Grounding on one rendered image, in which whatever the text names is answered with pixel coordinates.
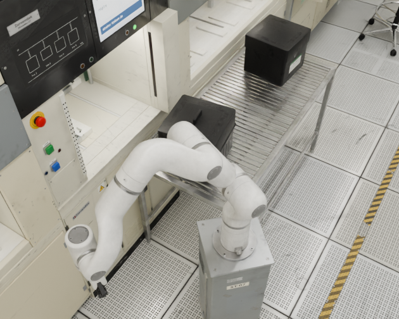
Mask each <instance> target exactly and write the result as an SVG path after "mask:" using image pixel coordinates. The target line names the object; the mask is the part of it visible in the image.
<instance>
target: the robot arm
mask: <svg viewBox="0 0 399 319"><path fill-rule="evenodd" d="M159 171H163V172H168V173H172V174H174V175H177V176H180V177H182V178H186V179H188V180H192V181H197V182H206V181H207V182H209V183H210V184H212V185H213V186H215V187H216V188H217V189H218V190H219V191H220V192H221V193H222V195H223V196H224V197H225V198H226V200H227V202H226V203H225V204H224V207H223V210H222V225H221V226H220V227H219V228H218V229H217V230H216V231H215V232H214V235H213V247H214V249H215V250H216V252H217V253H218V254H219V255H220V256H221V257H223V258H225V259H227V260H231V261H240V260H244V259H246V258H247V257H249V256H250V255H251V254H252V253H253V252H254V250H255V248H256V243H257V240H256V237H255V234H254V233H253V231H252V230H251V229H250V226H251V219H253V218H256V217H258V216H260V215H261V214H262V213H263V212H264V211H265V210H266V208H267V199H266V197H265V194H264V193H263V192H262V190H261V189H260V188H259V186H257V185H256V183H254V181H252V179H250V177H249V176H248V175H247V174H246V173H245V172H244V171H243V170H242V169H241V168H240V167H239V166H237V165H236V164H234V163H231V162H230V161H229V160H228V159H227V158H226V157H225V156H224V155H223V154H222V153H221V152H220V151H219V150H218V149H217V148H216V147H215V146H214V145H213V144H212V143H211V142H210V141H209V140H208V139H207V138H206V137H205V136H204V135H203V134H202V133H201V132H200V131H199V130H198V129H197V128H196V127H195V126H194V125H193V124H192V123H189V122H185V121H181V122H177V123H176V124H174V125H173V126H172V127H171V128H170V130H169V131H168V134H167V139H165V138H155V139H150V140H146V141H144V142H141V143H140V144H138V145H137V146H136V147H135V148H134V149H133V150H132V151H131V153H130V154H129V155H128V157H127V159H126V160H125V161H124V163H123V165H122V166H121V167H120V169H119V170H118V171H117V173H116V175H115V176H114V178H113V179H112V180H111V182H110V184H109V185H108V187H107V188H106V190H105V191H104V192H103V194H102V195H101V197H100V198H99V200H98V202H97V203H96V206H95V215H96V220H97V224H98V244H97V242H96V239H95V236H94V233H93V231H92V229H91V227H89V226H87V225H84V224H79V225H75V226H73V227H71V228H70V229H69V230H68V231H67V232H66V234H65V243H66V246H67V248H68V250H69V252H70V255H71V257H72V259H73V262H74V264H75V266H76V268H77V269H78V271H80V272H81V273H82V274H83V276H84V278H85V279H86V280H88V281H89V282H90V283H91V285H92V287H93V288H94V289H95V290H97V294H98V297H99V298H100V299H101V298H104V297H105V296H106V295H107V294H108V293H107V290H106V288H105V287H104V285H106V284H107V281H106V278H105V274H106V273H107V271H108V270H109V269H110V268H111V266H112V264H113V263H114V262H115V260H116V258H117V257H118V255H119V253H120V250H121V247H122V240H123V217H124V215H125V214H126V212H127V211H128V210H129V208H130V207H131V206H132V204H133V203H134V201H135V200H136V199H137V197H138V196H139V195H140V193H141V192H142V191H143V189H144V188H145V187H146V185H147V184H148V182H149V181H150V180H151V178H152V177H153V175H154V174H155V173H156V172H159ZM98 288H99V290H100V291H99V290H98Z"/></svg>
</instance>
